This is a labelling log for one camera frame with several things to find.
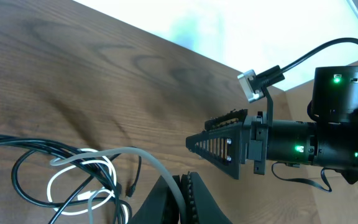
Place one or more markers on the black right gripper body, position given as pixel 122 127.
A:
pixel 254 139

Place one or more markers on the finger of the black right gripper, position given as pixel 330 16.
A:
pixel 221 147
pixel 232 117

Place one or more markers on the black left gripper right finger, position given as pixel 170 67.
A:
pixel 201 208

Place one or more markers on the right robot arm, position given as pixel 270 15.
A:
pixel 328 140

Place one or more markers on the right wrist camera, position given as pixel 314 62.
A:
pixel 251 94

